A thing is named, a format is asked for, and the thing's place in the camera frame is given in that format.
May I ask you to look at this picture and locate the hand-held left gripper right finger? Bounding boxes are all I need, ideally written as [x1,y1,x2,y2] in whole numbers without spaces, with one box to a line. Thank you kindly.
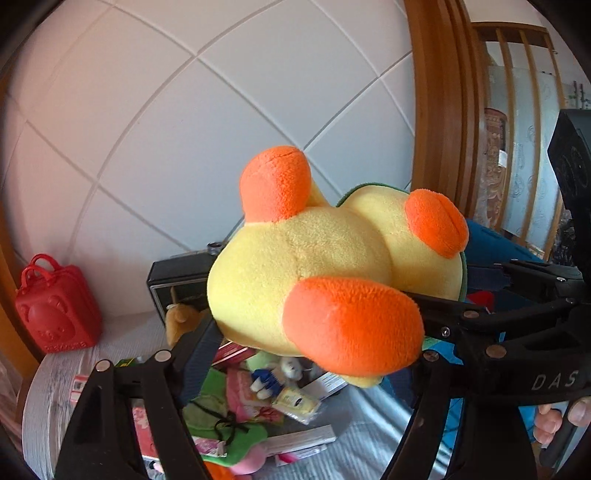
[383,349,539,480]

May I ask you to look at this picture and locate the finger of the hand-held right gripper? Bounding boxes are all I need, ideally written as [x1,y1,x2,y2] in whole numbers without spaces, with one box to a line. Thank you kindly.
[465,260,583,302]
[401,290,505,345]

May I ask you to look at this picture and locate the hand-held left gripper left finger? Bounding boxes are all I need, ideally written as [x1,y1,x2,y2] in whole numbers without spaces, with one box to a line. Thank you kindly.
[55,318,223,480]

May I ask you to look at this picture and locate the long white box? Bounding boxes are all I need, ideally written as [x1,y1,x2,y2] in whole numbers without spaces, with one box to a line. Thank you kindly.
[262,425,338,459]

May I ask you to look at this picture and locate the yellow and green plush toy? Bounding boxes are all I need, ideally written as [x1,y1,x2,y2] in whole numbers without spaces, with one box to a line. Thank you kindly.
[206,146,471,389]

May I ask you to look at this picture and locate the person's right hand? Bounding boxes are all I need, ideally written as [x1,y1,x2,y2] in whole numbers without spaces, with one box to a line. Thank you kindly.
[532,398,591,447]

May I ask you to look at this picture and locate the brown plush toy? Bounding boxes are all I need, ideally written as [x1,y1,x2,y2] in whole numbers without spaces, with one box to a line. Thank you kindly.
[166,302,205,348]

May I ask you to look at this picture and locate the pink cloth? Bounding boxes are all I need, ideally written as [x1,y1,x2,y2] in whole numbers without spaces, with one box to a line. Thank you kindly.
[225,368,283,424]

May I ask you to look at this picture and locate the small blue and white plush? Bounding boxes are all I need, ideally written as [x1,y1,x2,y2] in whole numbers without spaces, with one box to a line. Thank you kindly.
[250,366,283,401]

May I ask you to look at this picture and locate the black box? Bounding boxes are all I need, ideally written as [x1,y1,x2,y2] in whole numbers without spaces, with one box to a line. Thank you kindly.
[147,240,223,325]

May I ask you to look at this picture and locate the yellow and white packet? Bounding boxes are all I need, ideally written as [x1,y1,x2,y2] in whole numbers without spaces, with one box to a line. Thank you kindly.
[271,387,322,424]

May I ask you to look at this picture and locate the rolled patterned carpet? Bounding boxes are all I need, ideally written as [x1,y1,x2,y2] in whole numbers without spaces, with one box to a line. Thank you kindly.
[479,107,509,228]

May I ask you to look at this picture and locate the frosted glass partition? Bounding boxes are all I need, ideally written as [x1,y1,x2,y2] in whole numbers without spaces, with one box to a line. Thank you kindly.
[471,23,574,261]

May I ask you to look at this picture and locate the red bear-face case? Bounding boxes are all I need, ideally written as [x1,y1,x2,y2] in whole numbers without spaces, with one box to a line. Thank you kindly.
[15,254,103,354]

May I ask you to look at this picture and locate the green bib with black string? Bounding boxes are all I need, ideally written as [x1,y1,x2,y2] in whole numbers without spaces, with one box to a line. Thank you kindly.
[182,368,269,468]

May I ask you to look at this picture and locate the wooden door frame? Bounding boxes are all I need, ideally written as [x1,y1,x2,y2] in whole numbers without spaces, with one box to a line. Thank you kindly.
[403,0,491,228]

